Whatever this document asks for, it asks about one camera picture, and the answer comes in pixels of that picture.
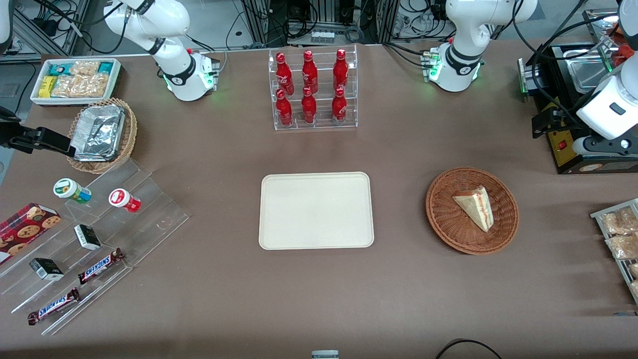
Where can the small black box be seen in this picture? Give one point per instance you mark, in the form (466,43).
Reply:
(46,269)
(87,237)

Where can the red cola bottle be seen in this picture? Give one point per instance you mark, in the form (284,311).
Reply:
(284,75)
(309,72)
(284,110)
(339,107)
(341,70)
(309,108)

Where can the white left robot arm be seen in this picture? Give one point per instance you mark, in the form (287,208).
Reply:
(458,60)

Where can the clear acrylic stepped shelf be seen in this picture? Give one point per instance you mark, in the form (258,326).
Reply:
(149,219)

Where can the triangular sandwich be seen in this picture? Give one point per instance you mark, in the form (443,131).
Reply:
(476,207)

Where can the white snack bin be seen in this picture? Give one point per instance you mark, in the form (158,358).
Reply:
(75,101)

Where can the large rice cracker bag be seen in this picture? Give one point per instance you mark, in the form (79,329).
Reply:
(82,86)

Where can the red cookie box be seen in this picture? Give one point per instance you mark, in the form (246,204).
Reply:
(25,232)

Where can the cream rectangular tray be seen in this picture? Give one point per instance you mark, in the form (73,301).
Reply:
(316,210)

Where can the steel warmer pan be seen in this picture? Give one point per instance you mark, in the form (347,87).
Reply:
(588,72)

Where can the tray of packaged snacks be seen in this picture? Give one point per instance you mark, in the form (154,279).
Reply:
(598,215)

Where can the small rice cracker bag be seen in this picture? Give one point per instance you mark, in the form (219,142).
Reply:
(84,67)

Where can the snickers bar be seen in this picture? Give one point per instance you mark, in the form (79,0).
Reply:
(101,266)
(54,306)

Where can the black food warmer machine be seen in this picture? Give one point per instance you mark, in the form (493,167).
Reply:
(558,155)

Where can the yellow snack pack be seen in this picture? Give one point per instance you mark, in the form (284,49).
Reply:
(48,86)

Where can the green lidded snack cup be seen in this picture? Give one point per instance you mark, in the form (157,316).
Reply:
(70,190)

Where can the red lidded snack cup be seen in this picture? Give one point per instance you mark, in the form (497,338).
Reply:
(123,200)

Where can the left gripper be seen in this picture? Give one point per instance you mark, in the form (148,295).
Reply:
(566,117)

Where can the stack of foil trays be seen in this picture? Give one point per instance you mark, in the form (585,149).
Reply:
(99,133)

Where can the teal snack pack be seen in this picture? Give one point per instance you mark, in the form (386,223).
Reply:
(106,67)
(59,69)

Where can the white power strip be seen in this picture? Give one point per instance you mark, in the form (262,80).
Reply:
(322,37)

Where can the small grey device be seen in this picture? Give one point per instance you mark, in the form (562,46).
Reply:
(325,354)

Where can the clear bag of snacks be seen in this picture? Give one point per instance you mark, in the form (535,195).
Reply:
(624,246)
(620,220)

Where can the small wicker basket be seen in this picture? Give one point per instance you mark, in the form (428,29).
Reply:
(130,134)

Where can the large round wicker basket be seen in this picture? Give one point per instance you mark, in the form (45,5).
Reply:
(448,219)

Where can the clear acrylic bottle rack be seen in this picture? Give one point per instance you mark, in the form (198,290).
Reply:
(321,127)

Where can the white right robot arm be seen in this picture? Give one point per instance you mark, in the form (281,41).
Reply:
(182,75)

